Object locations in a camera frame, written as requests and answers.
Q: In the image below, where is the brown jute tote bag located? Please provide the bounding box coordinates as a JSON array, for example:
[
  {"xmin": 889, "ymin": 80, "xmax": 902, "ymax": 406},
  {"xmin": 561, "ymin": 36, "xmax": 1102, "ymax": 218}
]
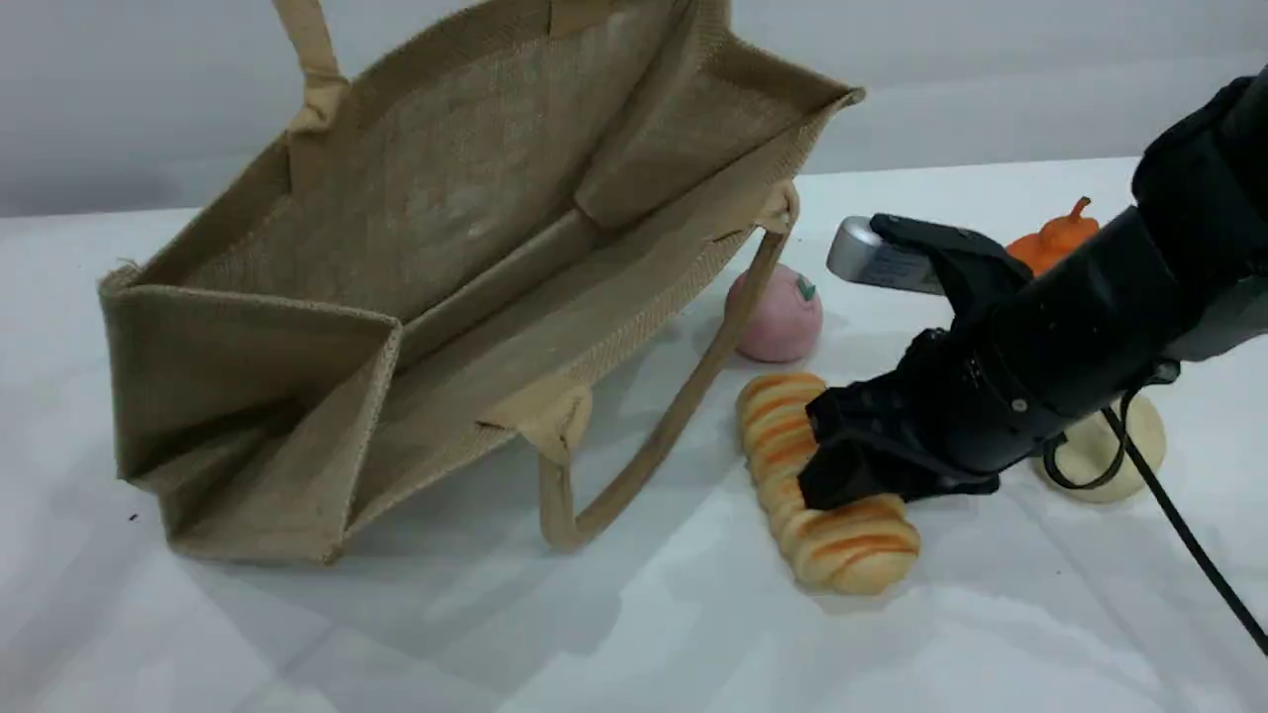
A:
[{"xmin": 97, "ymin": 0, "xmax": 867, "ymax": 568}]

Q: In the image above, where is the cream white toy bun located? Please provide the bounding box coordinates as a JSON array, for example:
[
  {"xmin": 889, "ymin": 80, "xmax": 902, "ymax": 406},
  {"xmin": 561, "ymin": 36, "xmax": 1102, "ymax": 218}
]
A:
[{"xmin": 1034, "ymin": 391, "xmax": 1168, "ymax": 505}]

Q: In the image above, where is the orange toy pear-shaped fruit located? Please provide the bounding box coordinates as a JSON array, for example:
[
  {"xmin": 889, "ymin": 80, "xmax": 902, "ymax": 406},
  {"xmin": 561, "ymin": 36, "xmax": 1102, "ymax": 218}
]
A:
[{"xmin": 1004, "ymin": 195, "xmax": 1102, "ymax": 279}]

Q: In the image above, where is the pink toy peach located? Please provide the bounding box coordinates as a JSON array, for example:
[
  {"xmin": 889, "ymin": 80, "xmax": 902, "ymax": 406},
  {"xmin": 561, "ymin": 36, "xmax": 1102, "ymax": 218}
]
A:
[{"xmin": 726, "ymin": 262, "xmax": 824, "ymax": 365}]

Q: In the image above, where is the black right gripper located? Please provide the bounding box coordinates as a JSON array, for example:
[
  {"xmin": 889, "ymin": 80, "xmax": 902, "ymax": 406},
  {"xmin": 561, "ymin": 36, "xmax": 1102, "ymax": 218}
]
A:
[{"xmin": 796, "ymin": 213, "xmax": 1053, "ymax": 513}]

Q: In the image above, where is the long striped toy bread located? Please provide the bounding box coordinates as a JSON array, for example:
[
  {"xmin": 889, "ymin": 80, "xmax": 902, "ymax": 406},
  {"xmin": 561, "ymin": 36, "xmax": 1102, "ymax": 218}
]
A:
[{"xmin": 734, "ymin": 370, "xmax": 923, "ymax": 598}]

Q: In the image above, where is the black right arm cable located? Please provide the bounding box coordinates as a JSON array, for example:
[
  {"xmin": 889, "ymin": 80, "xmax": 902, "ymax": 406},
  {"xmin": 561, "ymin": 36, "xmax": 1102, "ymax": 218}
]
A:
[{"xmin": 1040, "ymin": 361, "xmax": 1268, "ymax": 657}]

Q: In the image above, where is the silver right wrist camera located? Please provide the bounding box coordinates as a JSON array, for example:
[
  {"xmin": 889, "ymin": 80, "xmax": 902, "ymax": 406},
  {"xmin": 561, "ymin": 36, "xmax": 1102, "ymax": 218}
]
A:
[{"xmin": 826, "ymin": 215, "xmax": 948, "ymax": 297}]

